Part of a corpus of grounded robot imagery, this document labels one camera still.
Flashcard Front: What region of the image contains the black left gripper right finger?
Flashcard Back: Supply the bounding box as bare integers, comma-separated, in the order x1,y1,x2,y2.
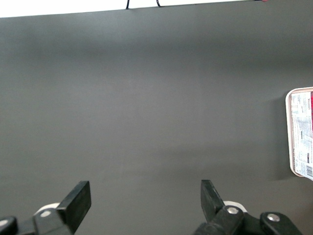
193,180,246,235

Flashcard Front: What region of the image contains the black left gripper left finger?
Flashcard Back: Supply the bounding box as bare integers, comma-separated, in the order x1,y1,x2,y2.
33,180,92,235

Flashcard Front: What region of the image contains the white rectangular plastic tray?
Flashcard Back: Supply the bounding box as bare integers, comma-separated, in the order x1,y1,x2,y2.
285,87,313,182

